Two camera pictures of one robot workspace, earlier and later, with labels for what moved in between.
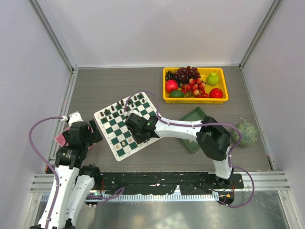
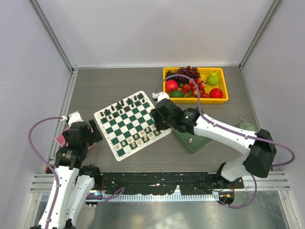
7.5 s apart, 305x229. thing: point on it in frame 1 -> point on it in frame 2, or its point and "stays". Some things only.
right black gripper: [138, 140] -> [157, 116]
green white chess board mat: [117, 133] stays
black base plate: [150, 183] stays
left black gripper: [97, 137] stays
